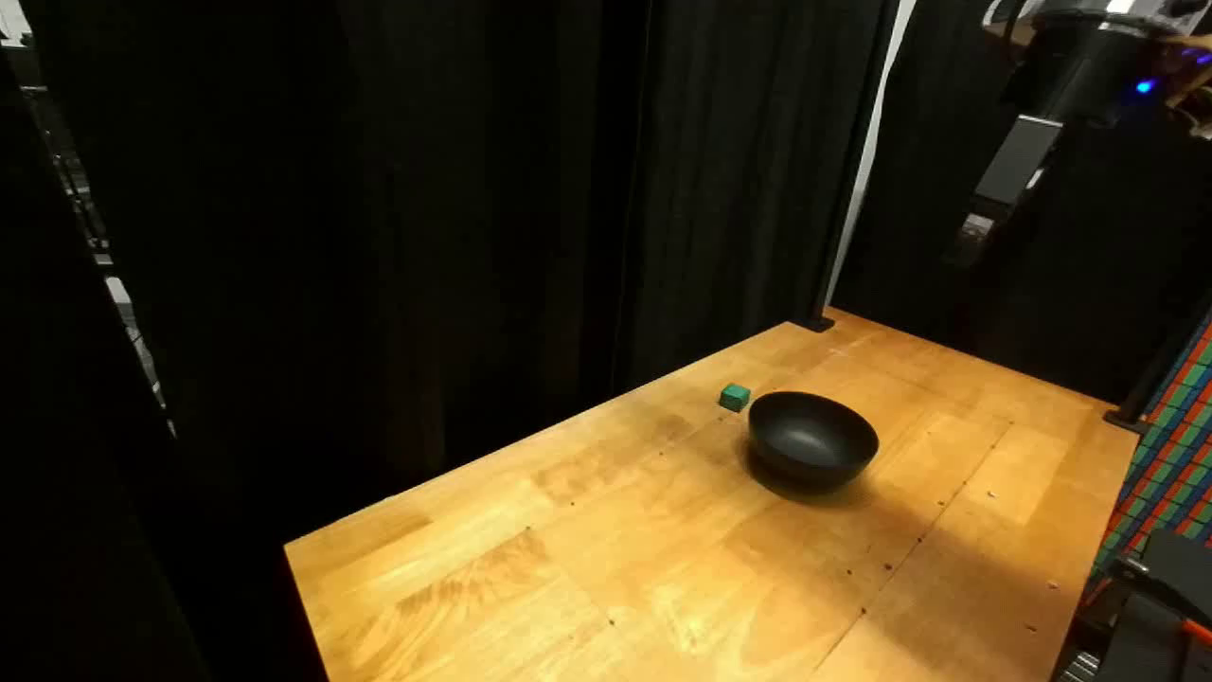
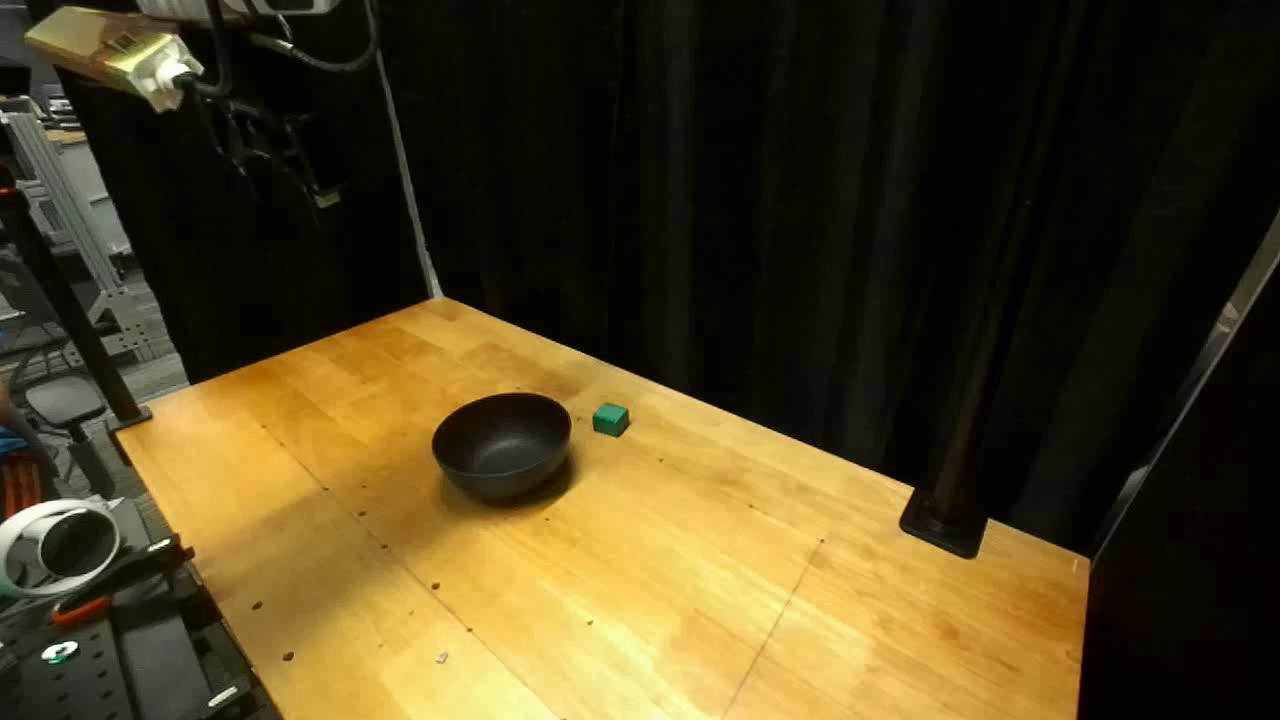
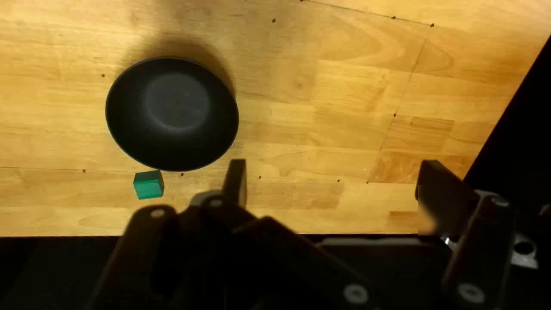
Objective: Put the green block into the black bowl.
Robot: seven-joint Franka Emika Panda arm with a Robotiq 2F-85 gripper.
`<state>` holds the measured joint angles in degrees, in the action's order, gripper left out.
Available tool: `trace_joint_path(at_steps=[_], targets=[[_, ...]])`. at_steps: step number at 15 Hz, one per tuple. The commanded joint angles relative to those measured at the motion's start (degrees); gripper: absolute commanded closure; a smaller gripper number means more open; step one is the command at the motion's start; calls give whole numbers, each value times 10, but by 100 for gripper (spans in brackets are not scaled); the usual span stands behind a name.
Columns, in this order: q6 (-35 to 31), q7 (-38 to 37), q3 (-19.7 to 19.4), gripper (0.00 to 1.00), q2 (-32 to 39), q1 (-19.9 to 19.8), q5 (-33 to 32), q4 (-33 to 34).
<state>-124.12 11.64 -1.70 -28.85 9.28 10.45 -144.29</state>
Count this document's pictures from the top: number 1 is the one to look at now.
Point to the black curtain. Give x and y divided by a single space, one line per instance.
442 191

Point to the black table clamp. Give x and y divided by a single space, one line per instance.
816 319

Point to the green block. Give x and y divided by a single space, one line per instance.
732 397

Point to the black stand with orange part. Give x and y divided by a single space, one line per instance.
1150 619

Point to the black bowl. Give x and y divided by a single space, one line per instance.
811 436

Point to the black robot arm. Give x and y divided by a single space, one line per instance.
1047 115

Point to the white vertical pole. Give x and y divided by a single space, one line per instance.
866 152

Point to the colourful checkered cloth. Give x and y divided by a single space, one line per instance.
1168 448

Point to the grey metal frame bar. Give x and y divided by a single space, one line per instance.
96 215

